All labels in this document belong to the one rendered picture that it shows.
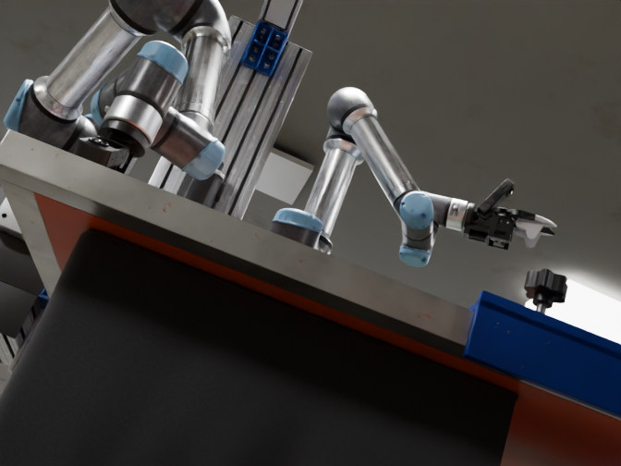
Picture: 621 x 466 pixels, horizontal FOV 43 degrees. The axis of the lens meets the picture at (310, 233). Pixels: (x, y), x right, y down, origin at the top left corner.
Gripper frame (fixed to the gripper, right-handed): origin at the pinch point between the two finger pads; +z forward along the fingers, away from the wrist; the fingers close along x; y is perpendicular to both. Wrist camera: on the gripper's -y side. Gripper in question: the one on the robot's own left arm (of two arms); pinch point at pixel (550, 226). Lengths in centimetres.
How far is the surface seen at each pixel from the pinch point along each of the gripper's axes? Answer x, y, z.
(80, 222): 116, 57, -46
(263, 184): -310, -110, -195
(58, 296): 116, 65, -45
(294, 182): -297, -112, -169
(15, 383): 117, 74, -45
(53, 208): 117, 57, -49
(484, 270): -383, -110, -35
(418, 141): -235, -130, -82
